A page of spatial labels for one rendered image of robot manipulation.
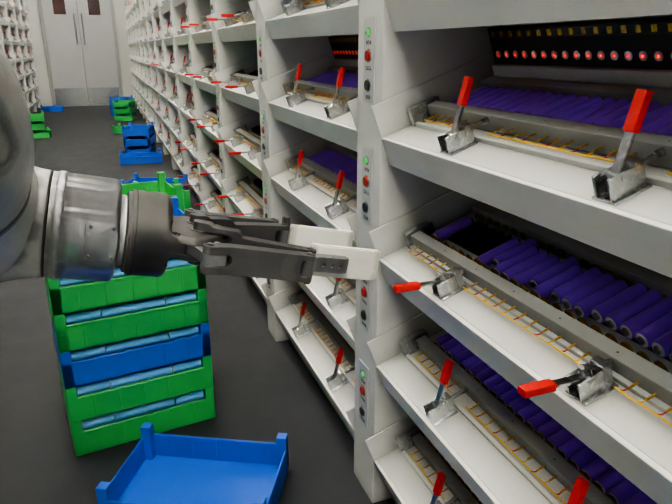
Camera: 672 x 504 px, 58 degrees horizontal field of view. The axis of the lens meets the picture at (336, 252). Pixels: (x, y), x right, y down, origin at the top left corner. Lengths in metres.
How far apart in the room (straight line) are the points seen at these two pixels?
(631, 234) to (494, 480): 0.40
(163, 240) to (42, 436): 1.04
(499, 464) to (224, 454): 0.65
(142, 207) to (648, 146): 0.44
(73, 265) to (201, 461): 0.86
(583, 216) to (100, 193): 0.41
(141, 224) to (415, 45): 0.55
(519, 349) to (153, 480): 0.83
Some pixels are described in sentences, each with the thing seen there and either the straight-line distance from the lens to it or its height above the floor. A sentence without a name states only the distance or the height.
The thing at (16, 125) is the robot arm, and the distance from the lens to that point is 0.38.
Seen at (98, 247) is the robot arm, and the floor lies 0.65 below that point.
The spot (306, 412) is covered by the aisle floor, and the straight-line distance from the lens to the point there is 1.46.
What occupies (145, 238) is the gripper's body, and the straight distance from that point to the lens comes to 0.52.
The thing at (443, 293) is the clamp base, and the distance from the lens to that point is 0.82.
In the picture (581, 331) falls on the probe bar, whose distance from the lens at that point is 0.68.
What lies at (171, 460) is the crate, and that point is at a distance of 1.35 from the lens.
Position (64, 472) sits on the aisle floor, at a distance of 1.40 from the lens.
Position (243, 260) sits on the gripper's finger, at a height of 0.64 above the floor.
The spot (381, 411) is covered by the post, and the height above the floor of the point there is 0.20.
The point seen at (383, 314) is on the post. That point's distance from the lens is 1.02.
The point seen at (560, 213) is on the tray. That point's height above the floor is 0.66.
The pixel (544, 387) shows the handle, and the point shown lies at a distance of 0.60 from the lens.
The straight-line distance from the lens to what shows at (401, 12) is 0.89.
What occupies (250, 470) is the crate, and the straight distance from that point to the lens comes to 1.30.
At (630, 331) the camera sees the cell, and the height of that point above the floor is 0.53.
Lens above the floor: 0.80
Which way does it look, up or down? 19 degrees down
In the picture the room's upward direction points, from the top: straight up
